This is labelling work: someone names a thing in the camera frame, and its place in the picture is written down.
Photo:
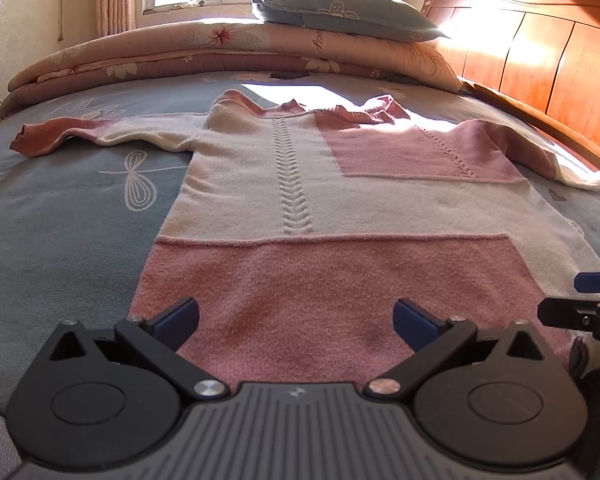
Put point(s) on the folded pink floral quilt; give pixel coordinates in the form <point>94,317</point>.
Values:
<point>155,55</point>

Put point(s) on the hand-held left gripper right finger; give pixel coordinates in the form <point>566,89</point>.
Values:
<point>415,325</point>

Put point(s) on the black phone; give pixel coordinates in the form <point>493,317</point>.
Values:
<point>285,75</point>

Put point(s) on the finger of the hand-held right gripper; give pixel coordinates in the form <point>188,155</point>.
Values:
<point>560,310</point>
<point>595,281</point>

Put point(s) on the wooden bed headboard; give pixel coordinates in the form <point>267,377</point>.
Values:
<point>545,60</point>

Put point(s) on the blue floral pillow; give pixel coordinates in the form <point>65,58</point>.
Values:
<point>345,12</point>

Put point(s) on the blue printed bed sheet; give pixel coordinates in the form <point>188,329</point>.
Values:
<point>55,220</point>

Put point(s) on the pink and white knit sweater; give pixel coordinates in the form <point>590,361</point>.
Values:
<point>330,200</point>

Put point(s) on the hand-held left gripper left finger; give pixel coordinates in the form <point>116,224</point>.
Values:
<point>177,322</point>

